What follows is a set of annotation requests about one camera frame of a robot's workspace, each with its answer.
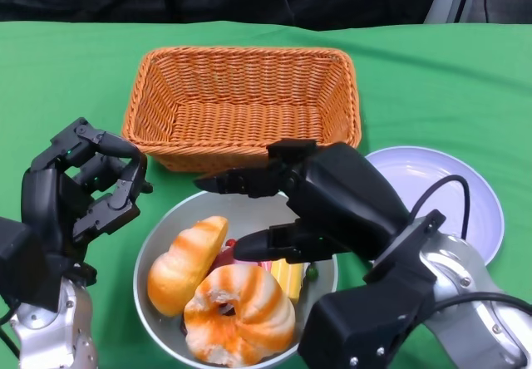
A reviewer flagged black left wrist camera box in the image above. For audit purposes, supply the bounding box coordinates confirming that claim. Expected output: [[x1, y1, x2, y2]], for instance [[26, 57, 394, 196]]
[[0, 216, 59, 314]]

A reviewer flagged orange striped croissant bread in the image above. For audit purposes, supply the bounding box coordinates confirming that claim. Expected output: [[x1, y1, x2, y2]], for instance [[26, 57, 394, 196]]
[[146, 215, 229, 317]]

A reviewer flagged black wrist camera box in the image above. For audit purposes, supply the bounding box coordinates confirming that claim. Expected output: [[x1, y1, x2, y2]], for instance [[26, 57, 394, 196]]
[[0, 216, 59, 314], [297, 209, 446, 369]]

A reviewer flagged orange wicker basket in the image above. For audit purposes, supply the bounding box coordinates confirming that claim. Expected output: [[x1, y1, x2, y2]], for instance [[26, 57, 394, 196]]
[[121, 46, 362, 175]]

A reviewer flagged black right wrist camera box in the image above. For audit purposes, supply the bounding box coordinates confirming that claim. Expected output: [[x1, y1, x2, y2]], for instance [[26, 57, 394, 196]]
[[297, 209, 446, 369]]

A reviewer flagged yellow cake slice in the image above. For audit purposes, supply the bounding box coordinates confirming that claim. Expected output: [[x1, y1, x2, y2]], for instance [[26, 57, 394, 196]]
[[269, 258, 304, 303]]

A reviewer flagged grey round bowl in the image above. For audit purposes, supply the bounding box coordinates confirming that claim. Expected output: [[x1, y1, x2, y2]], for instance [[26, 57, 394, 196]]
[[132, 189, 338, 369]]

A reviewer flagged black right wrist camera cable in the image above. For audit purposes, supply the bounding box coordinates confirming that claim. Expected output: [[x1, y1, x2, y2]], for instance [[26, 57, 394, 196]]
[[405, 174, 532, 318]]

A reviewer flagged green tablecloth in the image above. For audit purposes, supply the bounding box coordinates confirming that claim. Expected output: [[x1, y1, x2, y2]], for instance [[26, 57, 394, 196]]
[[0, 18, 532, 369]]

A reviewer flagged pink cake slice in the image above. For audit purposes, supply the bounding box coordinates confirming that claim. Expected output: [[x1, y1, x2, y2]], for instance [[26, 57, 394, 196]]
[[211, 246, 273, 270]]

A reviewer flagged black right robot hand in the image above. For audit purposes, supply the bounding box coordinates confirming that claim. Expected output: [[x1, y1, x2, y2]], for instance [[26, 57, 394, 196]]
[[194, 139, 411, 268]]

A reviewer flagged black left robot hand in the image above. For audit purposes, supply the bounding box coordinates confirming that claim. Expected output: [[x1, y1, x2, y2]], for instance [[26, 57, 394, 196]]
[[20, 116, 153, 262]]

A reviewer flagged lavender round plate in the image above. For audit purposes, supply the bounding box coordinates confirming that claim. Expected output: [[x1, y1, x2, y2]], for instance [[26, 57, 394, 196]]
[[364, 145, 505, 266]]

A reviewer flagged orange striped ring bread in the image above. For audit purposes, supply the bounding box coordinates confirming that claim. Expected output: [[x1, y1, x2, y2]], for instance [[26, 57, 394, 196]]
[[183, 263, 297, 367]]

